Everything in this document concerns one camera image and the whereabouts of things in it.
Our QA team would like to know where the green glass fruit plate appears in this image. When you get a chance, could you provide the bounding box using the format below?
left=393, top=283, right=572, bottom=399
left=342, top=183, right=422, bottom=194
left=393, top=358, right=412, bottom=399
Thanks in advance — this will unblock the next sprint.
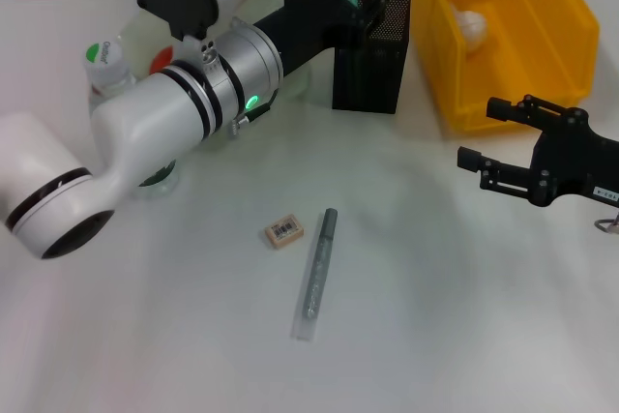
left=118, top=0, right=311, bottom=103

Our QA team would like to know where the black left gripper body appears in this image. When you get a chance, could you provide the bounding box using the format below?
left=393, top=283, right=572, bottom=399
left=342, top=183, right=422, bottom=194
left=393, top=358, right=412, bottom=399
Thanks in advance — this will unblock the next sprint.
left=253, top=0, right=362, bottom=75

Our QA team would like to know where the wrist cable with plug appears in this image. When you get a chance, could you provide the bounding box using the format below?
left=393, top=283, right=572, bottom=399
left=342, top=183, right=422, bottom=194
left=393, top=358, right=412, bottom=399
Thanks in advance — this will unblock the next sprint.
left=226, top=92, right=278, bottom=139
left=593, top=212, right=619, bottom=236

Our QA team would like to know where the yellow plastic bin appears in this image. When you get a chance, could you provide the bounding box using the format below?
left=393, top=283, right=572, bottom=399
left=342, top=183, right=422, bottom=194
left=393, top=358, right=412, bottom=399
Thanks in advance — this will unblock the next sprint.
left=409, top=0, right=601, bottom=133

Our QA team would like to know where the white paper ball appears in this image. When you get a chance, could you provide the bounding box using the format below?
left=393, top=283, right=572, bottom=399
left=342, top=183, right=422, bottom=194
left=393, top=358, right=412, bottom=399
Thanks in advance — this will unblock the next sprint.
left=452, top=1, right=490, bottom=54

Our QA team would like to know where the clear bottle with green label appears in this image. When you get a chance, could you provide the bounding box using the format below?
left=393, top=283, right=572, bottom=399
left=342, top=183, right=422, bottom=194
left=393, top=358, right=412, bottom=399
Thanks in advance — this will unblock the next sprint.
left=81, top=40, right=181, bottom=200

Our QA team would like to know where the gray pen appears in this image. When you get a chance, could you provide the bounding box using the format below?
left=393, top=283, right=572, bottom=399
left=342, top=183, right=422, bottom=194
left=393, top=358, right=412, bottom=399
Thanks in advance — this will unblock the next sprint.
left=291, top=208, right=339, bottom=341

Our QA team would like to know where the left wrist cable with plug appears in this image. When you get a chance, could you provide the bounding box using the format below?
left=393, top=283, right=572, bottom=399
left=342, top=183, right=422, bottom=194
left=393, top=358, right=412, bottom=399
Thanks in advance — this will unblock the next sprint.
left=226, top=92, right=278, bottom=139

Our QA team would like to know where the beige eraser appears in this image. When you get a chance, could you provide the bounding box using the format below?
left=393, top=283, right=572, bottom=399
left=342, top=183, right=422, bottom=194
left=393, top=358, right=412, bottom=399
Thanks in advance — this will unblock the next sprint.
left=264, top=213, right=307, bottom=251

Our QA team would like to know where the right wrist cable with plug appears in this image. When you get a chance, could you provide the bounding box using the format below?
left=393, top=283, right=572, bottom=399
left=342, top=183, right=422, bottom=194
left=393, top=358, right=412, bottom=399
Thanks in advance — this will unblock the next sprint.
left=593, top=212, right=619, bottom=236

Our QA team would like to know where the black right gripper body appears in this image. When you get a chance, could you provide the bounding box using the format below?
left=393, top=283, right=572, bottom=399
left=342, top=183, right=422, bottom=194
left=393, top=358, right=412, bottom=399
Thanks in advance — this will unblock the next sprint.
left=529, top=110, right=619, bottom=209

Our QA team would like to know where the black mesh pen holder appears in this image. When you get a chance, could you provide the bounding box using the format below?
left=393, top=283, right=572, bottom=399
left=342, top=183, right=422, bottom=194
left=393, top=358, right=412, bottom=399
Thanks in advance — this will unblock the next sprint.
left=332, top=0, right=412, bottom=115

